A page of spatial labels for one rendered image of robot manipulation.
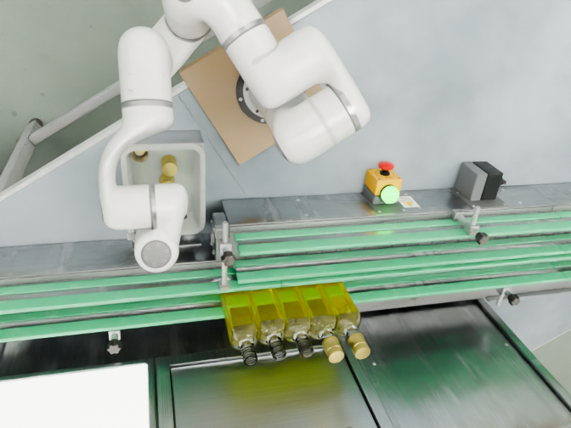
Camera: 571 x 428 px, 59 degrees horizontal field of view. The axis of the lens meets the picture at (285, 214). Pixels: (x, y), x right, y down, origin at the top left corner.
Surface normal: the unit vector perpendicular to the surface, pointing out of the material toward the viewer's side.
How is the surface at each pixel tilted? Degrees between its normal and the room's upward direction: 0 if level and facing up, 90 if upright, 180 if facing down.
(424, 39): 0
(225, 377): 90
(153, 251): 15
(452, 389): 91
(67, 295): 90
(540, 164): 0
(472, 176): 90
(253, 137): 1
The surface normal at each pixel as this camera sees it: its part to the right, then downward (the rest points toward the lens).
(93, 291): 0.08, -0.87
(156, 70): 0.65, -0.01
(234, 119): 0.25, 0.49
